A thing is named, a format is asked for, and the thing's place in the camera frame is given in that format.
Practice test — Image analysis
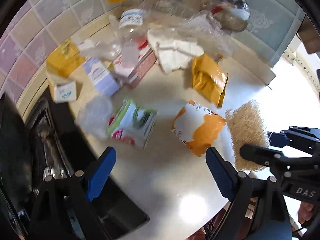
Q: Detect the clear plastic bag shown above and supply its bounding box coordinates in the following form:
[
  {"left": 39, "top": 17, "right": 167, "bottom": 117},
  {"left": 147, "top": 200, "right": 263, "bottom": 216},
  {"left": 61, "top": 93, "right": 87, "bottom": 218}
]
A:
[{"left": 75, "top": 95, "right": 113, "bottom": 140}]

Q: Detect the white paper tissue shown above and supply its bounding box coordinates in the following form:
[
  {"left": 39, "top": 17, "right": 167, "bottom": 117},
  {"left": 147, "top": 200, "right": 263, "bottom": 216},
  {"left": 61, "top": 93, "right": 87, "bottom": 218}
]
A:
[{"left": 147, "top": 28, "right": 204, "bottom": 74}]

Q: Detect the right hand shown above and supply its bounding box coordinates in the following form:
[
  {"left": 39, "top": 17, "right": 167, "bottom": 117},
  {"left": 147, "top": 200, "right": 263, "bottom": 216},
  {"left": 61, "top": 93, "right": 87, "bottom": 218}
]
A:
[{"left": 298, "top": 202, "right": 315, "bottom": 227}]

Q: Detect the beige loofah scrubber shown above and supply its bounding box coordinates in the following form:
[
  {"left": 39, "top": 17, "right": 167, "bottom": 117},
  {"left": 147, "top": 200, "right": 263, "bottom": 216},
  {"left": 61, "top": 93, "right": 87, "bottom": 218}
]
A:
[{"left": 225, "top": 100, "right": 270, "bottom": 172}]

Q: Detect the green white red carton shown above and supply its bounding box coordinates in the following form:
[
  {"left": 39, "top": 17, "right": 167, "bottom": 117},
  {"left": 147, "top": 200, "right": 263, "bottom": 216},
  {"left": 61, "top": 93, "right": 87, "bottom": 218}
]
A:
[{"left": 106, "top": 99, "right": 157, "bottom": 148}]

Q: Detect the orange white paper bag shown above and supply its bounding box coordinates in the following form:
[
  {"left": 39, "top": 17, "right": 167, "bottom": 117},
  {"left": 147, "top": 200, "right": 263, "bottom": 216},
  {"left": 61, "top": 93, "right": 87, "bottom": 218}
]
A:
[{"left": 170, "top": 100, "right": 226, "bottom": 157}]

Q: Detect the black gas stove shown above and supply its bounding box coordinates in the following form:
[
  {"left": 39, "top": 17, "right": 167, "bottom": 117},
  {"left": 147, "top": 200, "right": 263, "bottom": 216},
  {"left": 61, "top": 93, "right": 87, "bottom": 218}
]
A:
[{"left": 1, "top": 90, "right": 149, "bottom": 239}]

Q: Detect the lavender white small box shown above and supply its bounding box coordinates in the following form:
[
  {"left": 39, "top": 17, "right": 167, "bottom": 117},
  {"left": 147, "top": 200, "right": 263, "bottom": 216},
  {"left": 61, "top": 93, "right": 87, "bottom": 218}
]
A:
[{"left": 82, "top": 57, "right": 120, "bottom": 96}]

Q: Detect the small white blue box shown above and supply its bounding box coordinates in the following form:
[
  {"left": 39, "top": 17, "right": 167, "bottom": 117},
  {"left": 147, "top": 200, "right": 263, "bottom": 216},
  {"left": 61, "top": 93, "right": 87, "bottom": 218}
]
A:
[{"left": 48, "top": 75, "right": 77, "bottom": 103}]

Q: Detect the yellow foil snack bag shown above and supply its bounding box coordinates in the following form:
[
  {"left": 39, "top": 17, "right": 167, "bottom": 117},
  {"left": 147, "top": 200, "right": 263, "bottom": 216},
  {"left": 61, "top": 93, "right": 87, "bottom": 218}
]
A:
[{"left": 191, "top": 54, "right": 228, "bottom": 108}]

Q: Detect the pink white flat box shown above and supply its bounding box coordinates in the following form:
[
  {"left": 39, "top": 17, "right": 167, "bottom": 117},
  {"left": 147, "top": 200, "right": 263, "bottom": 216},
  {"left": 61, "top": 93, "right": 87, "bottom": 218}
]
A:
[{"left": 108, "top": 36, "right": 157, "bottom": 89}]

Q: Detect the yellow cardboard box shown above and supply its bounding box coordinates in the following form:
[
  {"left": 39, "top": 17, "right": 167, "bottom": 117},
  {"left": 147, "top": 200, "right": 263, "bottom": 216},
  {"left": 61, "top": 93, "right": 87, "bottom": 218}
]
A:
[{"left": 46, "top": 38, "right": 86, "bottom": 78}]

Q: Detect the clear plastic water bottle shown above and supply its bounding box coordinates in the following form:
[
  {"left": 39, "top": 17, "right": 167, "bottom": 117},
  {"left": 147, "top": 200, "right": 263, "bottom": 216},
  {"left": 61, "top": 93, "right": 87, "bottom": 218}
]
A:
[{"left": 78, "top": 8, "right": 145, "bottom": 63}]

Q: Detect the steel ladle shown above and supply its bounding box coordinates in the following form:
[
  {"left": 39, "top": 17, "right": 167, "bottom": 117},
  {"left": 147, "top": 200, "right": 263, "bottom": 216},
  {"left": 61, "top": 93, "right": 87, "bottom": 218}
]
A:
[{"left": 200, "top": 0, "right": 250, "bottom": 33}]

